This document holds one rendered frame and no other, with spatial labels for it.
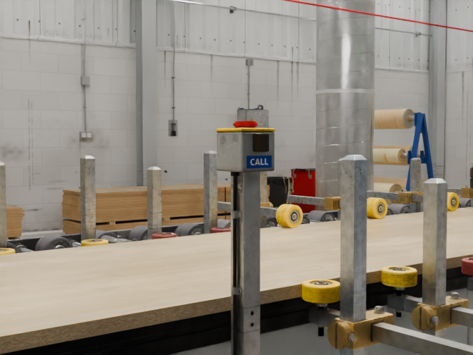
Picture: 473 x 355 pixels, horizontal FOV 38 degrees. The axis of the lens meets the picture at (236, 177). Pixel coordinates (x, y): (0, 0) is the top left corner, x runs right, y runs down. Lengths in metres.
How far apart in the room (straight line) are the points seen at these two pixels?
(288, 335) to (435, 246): 0.36
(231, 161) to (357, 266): 0.35
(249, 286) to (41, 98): 7.52
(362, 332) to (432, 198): 0.33
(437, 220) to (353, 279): 0.27
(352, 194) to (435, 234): 0.27
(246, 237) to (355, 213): 0.26
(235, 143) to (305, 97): 9.57
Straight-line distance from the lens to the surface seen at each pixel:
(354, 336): 1.31
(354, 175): 1.28
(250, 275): 1.13
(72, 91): 8.69
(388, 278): 1.60
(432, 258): 1.50
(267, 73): 10.21
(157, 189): 2.29
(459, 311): 1.53
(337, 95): 5.53
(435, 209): 1.48
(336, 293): 1.42
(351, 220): 1.29
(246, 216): 1.11
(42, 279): 1.56
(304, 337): 1.55
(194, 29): 9.58
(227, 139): 1.10
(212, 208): 2.42
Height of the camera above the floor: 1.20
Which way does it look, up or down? 3 degrees down
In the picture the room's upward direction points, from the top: straight up
